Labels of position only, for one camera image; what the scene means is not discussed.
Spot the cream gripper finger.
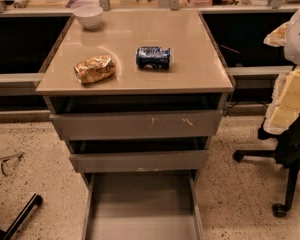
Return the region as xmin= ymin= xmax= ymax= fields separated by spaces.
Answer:
xmin=263 ymin=66 xmax=300 ymax=135
xmin=263 ymin=22 xmax=288 ymax=47

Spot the blue pepsi can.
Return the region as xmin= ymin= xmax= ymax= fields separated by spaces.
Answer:
xmin=136 ymin=46 xmax=171 ymax=69

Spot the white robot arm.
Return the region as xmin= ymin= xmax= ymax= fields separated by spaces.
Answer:
xmin=263 ymin=8 xmax=300 ymax=135

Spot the top grey drawer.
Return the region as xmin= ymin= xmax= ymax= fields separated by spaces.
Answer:
xmin=50 ymin=110 xmax=222 ymax=140

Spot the middle grey drawer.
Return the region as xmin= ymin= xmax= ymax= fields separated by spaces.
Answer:
xmin=69 ymin=150 xmax=208 ymax=173

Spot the grey drawer cabinet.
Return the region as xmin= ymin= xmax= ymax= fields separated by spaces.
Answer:
xmin=35 ymin=8 xmax=235 ymax=240

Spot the bottom grey open drawer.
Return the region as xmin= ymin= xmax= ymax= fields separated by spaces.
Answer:
xmin=81 ymin=171 xmax=204 ymax=240

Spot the black office chair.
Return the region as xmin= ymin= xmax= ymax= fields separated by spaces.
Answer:
xmin=232 ymin=114 xmax=300 ymax=217

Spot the crumpled golden snack bag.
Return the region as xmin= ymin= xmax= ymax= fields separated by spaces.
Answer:
xmin=74 ymin=54 xmax=116 ymax=84

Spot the white bowl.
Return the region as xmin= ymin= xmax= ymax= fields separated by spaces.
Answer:
xmin=73 ymin=5 xmax=103 ymax=29

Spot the black chair leg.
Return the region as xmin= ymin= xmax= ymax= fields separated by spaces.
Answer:
xmin=0 ymin=194 xmax=43 ymax=240

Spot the cable on floor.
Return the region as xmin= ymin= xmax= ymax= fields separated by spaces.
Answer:
xmin=0 ymin=152 xmax=25 ymax=177

